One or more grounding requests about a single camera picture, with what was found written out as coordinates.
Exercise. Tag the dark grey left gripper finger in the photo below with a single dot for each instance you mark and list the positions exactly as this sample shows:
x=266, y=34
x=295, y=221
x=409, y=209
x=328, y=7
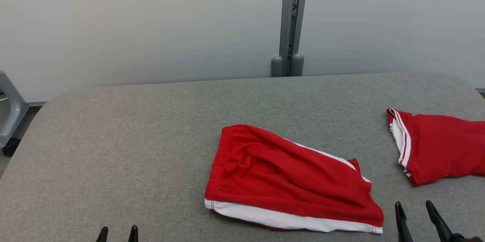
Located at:
x=133, y=234
x=102, y=235

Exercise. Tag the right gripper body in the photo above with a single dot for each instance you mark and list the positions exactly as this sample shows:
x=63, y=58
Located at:
x=468, y=239

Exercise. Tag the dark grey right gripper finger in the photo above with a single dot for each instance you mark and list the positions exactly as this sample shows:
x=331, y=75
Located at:
x=438, y=223
x=402, y=225

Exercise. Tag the grey wheeled cart frame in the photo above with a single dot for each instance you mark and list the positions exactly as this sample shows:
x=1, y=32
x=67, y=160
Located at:
x=13, y=113

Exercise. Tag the grey metal partition post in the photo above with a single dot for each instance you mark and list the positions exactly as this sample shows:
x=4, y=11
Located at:
x=291, y=18

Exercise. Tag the red and white long trousers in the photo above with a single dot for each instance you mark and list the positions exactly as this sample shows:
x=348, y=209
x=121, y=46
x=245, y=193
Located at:
x=443, y=147

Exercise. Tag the red shorts with white stripe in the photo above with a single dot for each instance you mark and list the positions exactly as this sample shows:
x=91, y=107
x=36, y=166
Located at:
x=280, y=181

